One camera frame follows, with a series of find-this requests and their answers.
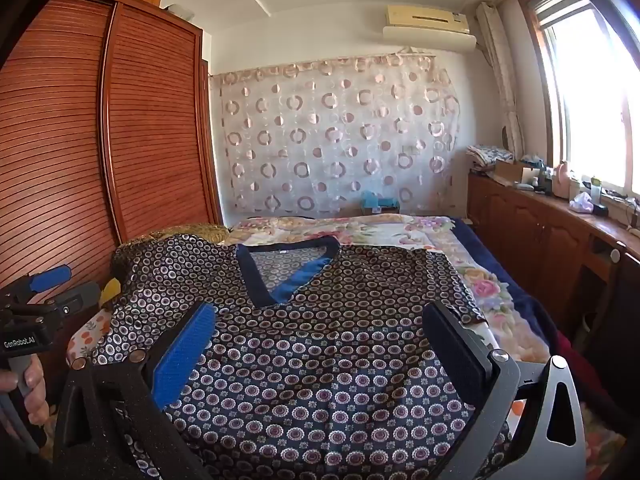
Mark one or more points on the pink bottle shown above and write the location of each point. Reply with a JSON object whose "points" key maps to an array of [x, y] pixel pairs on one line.
{"points": [[562, 180]]}

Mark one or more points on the floral bedspread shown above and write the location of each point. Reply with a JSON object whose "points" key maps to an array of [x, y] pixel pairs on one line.
{"points": [[400, 232]]}

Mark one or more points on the wooden framed window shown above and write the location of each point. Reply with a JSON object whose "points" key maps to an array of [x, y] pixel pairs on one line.
{"points": [[590, 100]]}

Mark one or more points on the bundled pale window curtain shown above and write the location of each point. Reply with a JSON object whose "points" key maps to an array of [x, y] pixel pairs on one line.
{"points": [[500, 75]]}

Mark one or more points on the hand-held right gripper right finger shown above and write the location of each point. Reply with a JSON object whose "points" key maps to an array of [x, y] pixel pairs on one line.
{"points": [[462, 355]]}

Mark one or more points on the yellow pillow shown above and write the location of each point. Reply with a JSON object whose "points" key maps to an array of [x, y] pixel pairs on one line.
{"points": [[110, 294]]}

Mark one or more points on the white plastic bag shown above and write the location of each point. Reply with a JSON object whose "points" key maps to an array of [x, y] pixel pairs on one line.
{"points": [[581, 202]]}

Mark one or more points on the white box on wardrobe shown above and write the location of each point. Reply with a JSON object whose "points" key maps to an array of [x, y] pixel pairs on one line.
{"points": [[178, 10]]}

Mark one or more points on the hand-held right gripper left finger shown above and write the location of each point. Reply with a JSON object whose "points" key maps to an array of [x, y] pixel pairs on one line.
{"points": [[182, 355]]}

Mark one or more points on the cardboard box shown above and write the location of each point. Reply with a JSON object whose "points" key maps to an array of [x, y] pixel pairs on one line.
{"points": [[510, 172]]}

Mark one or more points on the person's left hand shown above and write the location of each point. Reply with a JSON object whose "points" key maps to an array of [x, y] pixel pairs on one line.
{"points": [[34, 390]]}

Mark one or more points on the navy blanket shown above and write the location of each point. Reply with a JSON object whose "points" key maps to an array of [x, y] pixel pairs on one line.
{"points": [[520, 300]]}

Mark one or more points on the slatted wooden wardrobe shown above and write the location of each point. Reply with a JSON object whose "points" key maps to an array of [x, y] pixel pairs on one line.
{"points": [[75, 135]]}

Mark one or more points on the teal box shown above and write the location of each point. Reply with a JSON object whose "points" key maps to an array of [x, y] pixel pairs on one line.
{"points": [[379, 204]]}

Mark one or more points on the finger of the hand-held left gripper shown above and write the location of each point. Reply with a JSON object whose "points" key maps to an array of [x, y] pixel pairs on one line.
{"points": [[50, 278]]}

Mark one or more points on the orange fruit print sheet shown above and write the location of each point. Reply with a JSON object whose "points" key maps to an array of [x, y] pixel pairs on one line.
{"points": [[85, 335]]}

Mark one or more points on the cream wall air conditioner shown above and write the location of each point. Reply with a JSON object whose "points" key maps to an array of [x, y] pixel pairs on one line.
{"points": [[427, 27]]}

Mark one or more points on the folded patterned cloth stack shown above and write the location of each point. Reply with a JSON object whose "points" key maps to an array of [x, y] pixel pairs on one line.
{"points": [[487, 157]]}

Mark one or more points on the gold brown patterned cloth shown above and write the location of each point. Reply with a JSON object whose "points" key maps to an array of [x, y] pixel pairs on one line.
{"points": [[200, 232]]}

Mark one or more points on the green capped bottle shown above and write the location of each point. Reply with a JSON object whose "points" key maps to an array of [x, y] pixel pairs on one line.
{"points": [[595, 189]]}

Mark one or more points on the navy circle print shirt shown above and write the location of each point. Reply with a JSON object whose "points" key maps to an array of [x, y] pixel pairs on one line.
{"points": [[325, 360]]}

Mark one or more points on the sheer circle print curtain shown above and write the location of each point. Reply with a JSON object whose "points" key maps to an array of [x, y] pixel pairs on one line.
{"points": [[340, 135]]}

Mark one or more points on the wooden sideboard cabinet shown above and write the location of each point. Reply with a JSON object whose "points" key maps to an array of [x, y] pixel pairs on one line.
{"points": [[540, 240]]}

